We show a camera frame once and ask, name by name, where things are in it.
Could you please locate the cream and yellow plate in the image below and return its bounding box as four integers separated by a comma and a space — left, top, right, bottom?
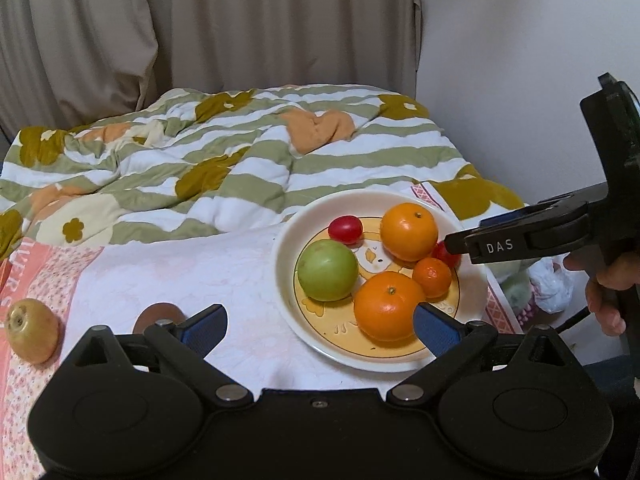
272, 191, 488, 373

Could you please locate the pale green bag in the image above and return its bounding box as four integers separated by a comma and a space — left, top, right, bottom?
492, 260, 533, 331

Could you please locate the large orange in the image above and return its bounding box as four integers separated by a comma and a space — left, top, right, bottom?
380, 202, 440, 262
354, 271, 427, 343

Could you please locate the green apple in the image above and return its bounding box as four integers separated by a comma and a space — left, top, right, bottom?
296, 240, 360, 302

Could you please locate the brown kiwi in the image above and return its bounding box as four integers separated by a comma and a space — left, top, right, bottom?
132, 302, 187, 333

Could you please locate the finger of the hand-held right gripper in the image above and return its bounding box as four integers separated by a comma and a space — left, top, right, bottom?
479, 184, 609, 229
444, 211, 602, 266

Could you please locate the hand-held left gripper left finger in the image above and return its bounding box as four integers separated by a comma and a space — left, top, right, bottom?
57, 303, 256, 408

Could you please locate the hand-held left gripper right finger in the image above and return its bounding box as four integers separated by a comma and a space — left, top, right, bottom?
385, 302, 586, 408

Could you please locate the person's right hand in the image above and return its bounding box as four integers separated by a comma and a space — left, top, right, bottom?
564, 250, 640, 337

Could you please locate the white plastic bag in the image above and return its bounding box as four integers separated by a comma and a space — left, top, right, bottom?
527, 257, 576, 315

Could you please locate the small mandarin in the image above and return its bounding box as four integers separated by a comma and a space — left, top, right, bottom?
412, 257, 453, 298

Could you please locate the yellow pear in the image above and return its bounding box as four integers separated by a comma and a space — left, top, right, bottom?
5, 298, 60, 365

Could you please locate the pink floral tablecloth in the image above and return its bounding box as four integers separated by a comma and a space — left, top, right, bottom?
0, 180, 518, 461

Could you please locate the green striped floral blanket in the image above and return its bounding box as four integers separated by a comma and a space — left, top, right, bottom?
0, 84, 526, 261

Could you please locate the dark blue cloth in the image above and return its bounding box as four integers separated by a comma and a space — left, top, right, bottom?
582, 355, 640, 411

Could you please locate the black cable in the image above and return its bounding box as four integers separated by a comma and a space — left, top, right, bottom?
555, 305, 596, 333

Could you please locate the beige curtain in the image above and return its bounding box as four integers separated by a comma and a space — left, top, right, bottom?
0, 0, 421, 146

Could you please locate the red cherry tomato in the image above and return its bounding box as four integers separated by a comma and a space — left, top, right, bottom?
432, 241, 463, 269
327, 215, 364, 245

